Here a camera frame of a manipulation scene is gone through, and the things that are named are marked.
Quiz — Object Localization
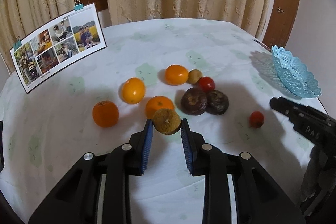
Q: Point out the dark brown fruit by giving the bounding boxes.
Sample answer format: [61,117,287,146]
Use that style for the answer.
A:
[206,90,230,115]
[181,88,208,115]

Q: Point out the orange mandarin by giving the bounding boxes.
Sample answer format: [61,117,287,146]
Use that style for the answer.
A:
[145,96,175,119]
[92,100,119,128]

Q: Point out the grey gloved right hand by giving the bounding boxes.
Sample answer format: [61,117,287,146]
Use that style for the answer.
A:
[300,145,335,202]

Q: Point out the yellow-orange round fruit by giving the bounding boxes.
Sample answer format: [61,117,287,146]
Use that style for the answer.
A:
[121,77,146,105]

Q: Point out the metal door handle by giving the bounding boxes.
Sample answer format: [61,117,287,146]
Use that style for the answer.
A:
[277,7,284,14]

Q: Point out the red tomato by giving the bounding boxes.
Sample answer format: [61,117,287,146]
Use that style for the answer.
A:
[197,76,215,93]

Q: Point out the orange fruit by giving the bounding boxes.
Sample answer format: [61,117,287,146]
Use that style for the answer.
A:
[165,65,189,85]

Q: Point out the white green patterned tablecloth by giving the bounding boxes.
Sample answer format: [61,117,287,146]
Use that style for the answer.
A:
[0,18,329,224]

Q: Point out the teal binder clip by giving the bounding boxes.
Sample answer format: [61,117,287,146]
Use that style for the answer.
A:
[74,0,84,11]
[13,36,22,52]

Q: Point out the photo collage card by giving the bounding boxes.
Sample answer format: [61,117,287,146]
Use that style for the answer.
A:
[10,3,106,93]

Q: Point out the small red tomato alone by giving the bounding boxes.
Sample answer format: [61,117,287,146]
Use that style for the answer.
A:
[249,111,264,128]

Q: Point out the small olive green fruit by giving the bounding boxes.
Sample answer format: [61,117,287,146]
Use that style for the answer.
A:
[187,69,203,85]

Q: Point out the brownish green dried orange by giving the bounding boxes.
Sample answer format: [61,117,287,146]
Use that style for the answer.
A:
[152,108,181,135]

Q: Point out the light blue lace basket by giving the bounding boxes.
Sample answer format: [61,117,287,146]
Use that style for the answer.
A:
[271,46,322,98]

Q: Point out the teal binder clip left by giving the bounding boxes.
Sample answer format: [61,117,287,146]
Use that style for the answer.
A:
[13,36,22,52]

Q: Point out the teal binder clip top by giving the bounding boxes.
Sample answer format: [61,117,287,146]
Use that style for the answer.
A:
[74,0,84,11]

